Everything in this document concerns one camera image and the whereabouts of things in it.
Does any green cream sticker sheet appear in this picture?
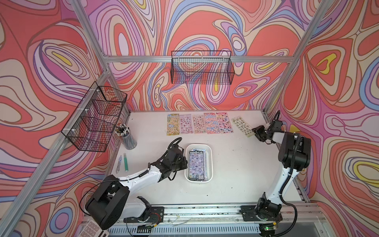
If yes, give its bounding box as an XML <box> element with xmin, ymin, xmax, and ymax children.
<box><xmin>232</xmin><ymin>116</ymin><xmax>255</xmax><ymax>137</ymax></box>

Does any mesh pen cup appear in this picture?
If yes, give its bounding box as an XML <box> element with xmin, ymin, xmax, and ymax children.
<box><xmin>118</xmin><ymin>131</ymin><xmax>137</xmax><ymax>150</ymax></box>

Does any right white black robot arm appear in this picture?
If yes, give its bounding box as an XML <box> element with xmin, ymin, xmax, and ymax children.
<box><xmin>252</xmin><ymin>111</ymin><xmax>311</xmax><ymax>221</ymax></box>

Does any black wire basket at back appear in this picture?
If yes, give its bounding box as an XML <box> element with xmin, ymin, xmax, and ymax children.
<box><xmin>170</xmin><ymin>50</ymin><xmax>235</xmax><ymax>85</ymax></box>

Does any purple holographic sticker sheet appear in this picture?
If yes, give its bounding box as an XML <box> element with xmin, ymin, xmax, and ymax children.
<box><xmin>188</xmin><ymin>150</ymin><xmax>206</xmax><ymax>181</ymax></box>

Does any white keypad device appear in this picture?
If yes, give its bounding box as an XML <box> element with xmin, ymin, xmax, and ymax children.
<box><xmin>79</xmin><ymin>220</ymin><xmax>109</xmax><ymax>237</ymax></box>

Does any bundle of pens in cup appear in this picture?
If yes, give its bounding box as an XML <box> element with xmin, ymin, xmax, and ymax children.
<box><xmin>114</xmin><ymin>123</ymin><xmax>130</xmax><ymax>138</ymax></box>

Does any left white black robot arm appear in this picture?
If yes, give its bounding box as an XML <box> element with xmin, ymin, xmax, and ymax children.
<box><xmin>84</xmin><ymin>137</ymin><xmax>188</xmax><ymax>230</ymax></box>

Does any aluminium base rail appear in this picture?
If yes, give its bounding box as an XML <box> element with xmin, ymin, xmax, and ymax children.
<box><xmin>77</xmin><ymin>202</ymin><xmax>332</xmax><ymax>237</ymax></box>

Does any pink bonbon sticker sheet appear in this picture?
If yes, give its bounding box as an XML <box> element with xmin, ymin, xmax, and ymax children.
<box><xmin>192</xmin><ymin>115</ymin><xmax>207</xmax><ymax>134</ymax></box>

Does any white plastic storage tray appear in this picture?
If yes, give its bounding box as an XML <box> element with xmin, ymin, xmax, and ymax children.
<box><xmin>184</xmin><ymin>144</ymin><xmax>213</xmax><ymax>183</ymax></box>

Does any small clear blue tool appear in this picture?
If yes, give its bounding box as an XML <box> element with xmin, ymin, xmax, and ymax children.
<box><xmin>115</xmin><ymin>156</ymin><xmax>122</xmax><ymax>173</ymax></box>

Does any black wire basket on left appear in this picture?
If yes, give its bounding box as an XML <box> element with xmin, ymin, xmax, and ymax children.
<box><xmin>61</xmin><ymin>82</ymin><xmax>127</xmax><ymax>152</ymax></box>

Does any blue red animal sticker sheet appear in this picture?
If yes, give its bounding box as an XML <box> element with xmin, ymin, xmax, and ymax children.
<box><xmin>204</xmin><ymin>113</ymin><xmax>221</xmax><ymax>134</ymax></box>

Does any yellow green sticker sheet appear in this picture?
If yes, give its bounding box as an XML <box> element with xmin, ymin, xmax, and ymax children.
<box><xmin>166</xmin><ymin>114</ymin><xmax>180</xmax><ymax>136</ymax></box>

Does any pink yellow pastel sticker sheet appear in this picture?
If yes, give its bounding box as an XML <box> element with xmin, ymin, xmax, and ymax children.
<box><xmin>216</xmin><ymin>112</ymin><xmax>233</xmax><ymax>133</ymax></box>

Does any pink puffy sticker sheet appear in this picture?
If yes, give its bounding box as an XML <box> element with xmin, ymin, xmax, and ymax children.
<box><xmin>180</xmin><ymin>114</ymin><xmax>194</xmax><ymax>134</ymax></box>

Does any green pen on table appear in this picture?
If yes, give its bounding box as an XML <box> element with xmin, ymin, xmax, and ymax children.
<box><xmin>123</xmin><ymin>153</ymin><xmax>129</xmax><ymax>171</ymax></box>

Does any black wire basket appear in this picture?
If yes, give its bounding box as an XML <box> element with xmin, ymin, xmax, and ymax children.
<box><xmin>170</xmin><ymin>50</ymin><xmax>235</xmax><ymax>85</ymax></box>
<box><xmin>61</xmin><ymin>82</ymin><xmax>127</xmax><ymax>152</ymax></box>

